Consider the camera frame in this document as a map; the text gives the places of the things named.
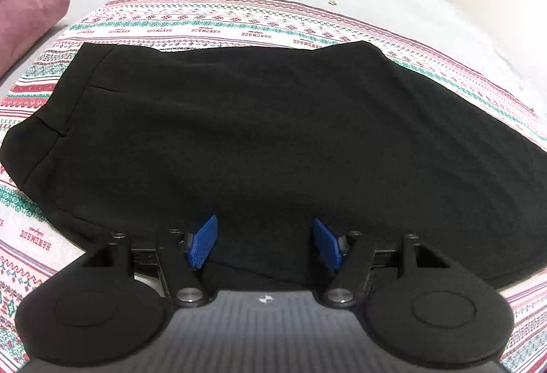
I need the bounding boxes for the black pants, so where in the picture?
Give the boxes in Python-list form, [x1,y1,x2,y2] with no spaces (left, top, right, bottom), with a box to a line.
[1,41,546,289]

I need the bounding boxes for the patterned pink green bedspread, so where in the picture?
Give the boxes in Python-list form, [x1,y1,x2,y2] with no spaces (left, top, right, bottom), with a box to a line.
[1,0,546,372]

